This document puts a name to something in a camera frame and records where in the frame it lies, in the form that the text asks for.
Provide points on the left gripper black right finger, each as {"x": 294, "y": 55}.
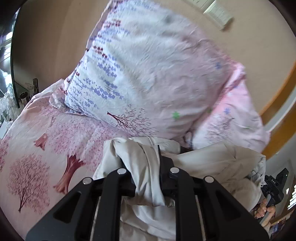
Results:
{"x": 214, "y": 190}

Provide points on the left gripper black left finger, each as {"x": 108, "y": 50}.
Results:
{"x": 90, "y": 211}

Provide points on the person's right hand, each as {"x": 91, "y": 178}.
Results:
{"x": 263, "y": 209}

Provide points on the pink tree print bedsheet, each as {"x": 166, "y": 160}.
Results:
{"x": 44, "y": 154}

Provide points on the pink floral pillow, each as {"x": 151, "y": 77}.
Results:
{"x": 233, "y": 118}

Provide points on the white lavender print pillow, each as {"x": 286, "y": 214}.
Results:
{"x": 145, "y": 70}

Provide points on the dark framed window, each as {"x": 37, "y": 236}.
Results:
{"x": 7, "y": 73}

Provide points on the white wall switch panel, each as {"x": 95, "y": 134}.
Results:
{"x": 215, "y": 12}

